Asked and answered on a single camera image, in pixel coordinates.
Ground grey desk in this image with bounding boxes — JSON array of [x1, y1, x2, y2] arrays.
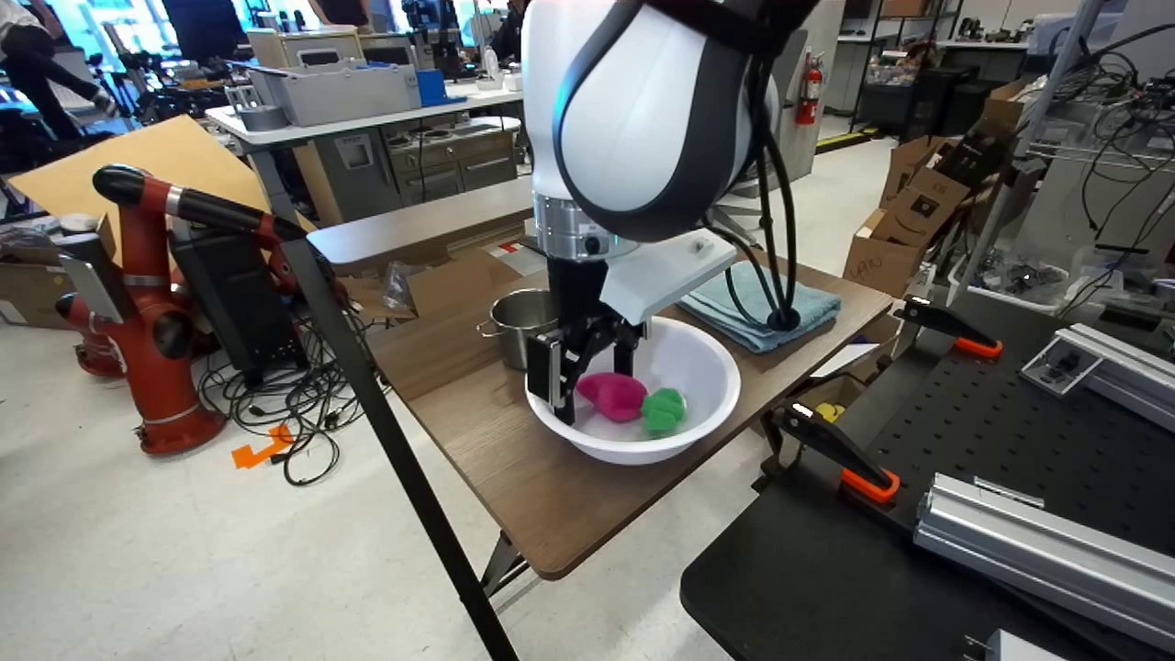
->
[[206, 97, 528, 228]]

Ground black computer tower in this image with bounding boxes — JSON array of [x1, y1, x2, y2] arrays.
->
[[172, 228, 297, 386]]

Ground orange floor tape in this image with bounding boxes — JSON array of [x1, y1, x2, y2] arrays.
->
[[228, 420, 302, 475]]

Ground wooden table with black frame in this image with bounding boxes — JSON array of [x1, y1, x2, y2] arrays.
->
[[275, 213, 904, 661]]

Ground pink fruit plush toy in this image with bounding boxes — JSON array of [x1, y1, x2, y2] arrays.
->
[[572, 367, 691, 441]]

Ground red fire extinguisher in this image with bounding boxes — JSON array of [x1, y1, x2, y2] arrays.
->
[[789, 50, 827, 131]]

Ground small metal pot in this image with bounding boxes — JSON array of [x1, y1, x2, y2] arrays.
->
[[473, 287, 570, 376]]

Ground white bowl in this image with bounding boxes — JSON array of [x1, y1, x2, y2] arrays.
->
[[522, 313, 747, 469]]

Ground aluminium extrusion rail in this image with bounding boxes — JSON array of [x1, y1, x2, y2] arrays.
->
[[1023, 320, 1175, 435], [910, 469, 1175, 655]]

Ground flat cardboard box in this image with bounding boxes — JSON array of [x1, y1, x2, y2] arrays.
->
[[341, 235, 549, 398]]

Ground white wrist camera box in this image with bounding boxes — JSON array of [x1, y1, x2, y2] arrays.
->
[[597, 228, 747, 332]]

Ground wooden raised table shelf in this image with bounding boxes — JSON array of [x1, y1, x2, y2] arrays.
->
[[305, 171, 543, 271]]

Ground person in dark clothes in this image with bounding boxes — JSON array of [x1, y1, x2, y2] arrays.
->
[[0, 0, 120, 140]]

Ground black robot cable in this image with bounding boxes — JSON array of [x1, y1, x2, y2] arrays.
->
[[549, 0, 803, 334]]

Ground red robot on pedestal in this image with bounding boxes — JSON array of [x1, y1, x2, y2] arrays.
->
[[51, 160, 308, 458]]

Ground black perforated mounting board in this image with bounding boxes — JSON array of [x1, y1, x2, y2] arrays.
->
[[677, 287, 1175, 661]]

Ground white paper sheet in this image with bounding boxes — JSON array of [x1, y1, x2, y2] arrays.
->
[[810, 342, 881, 381]]

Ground black floor cables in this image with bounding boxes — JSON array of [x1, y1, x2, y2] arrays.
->
[[198, 359, 373, 492]]

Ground white equipment case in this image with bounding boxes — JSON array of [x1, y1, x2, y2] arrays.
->
[[251, 29, 426, 124]]

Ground tan flat board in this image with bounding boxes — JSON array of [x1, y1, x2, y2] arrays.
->
[[12, 115, 267, 228]]

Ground orange handled black clamp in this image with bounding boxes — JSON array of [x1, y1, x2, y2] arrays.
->
[[894, 295, 1007, 362], [769, 400, 906, 509]]

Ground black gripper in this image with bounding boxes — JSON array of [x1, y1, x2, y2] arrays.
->
[[527, 253, 647, 430]]

